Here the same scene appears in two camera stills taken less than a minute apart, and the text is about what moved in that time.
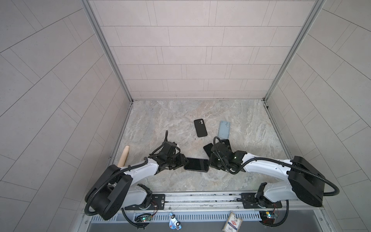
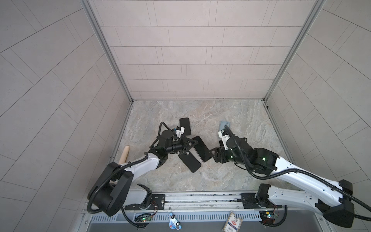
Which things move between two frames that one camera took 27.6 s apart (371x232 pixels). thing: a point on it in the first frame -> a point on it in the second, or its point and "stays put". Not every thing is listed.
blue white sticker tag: x=173 y=223 stays put
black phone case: x=200 y=128 -> x=190 y=161
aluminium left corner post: x=102 y=39 stays put
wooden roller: x=122 y=159 stays put
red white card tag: x=233 y=224 stays put
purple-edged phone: x=196 y=164 -> x=185 y=122
